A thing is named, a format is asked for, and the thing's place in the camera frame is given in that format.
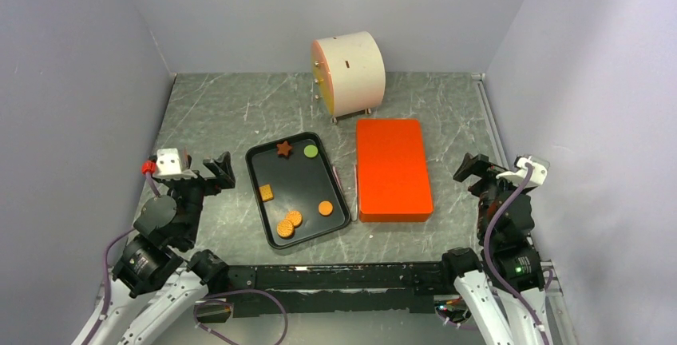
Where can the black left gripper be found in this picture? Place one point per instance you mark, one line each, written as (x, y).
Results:
(222, 169)

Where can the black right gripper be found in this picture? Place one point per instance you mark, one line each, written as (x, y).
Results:
(471, 164)

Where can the orange tray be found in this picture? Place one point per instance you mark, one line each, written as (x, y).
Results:
(393, 182)

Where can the black baking tray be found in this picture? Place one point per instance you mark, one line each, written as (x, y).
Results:
(299, 183)

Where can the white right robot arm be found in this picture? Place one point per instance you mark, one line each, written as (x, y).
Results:
(502, 289)

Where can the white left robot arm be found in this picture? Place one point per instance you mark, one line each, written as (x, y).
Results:
(150, 285)

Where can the square waffle cookie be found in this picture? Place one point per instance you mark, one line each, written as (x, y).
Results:
(266, 193)

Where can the brown star cookie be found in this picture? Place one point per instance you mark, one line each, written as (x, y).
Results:
(284, 149)

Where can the round orange cookie front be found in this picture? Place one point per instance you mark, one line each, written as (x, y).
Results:
(285, 229)

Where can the plain green round cookie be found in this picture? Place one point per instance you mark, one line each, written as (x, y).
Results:
(311, 151)

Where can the plain orange round cookie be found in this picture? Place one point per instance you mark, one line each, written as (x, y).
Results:
(325, 208)

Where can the round cream toy oven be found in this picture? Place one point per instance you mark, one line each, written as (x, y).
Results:
(350, 73)

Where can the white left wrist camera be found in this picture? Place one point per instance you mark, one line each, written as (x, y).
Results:
(169, 164)

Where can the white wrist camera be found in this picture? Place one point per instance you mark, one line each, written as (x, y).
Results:
(169, 164)
(531, 169)

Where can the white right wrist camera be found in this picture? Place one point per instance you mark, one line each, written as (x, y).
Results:
(531, 169)

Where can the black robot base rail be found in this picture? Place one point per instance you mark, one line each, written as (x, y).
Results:
(416, 287)

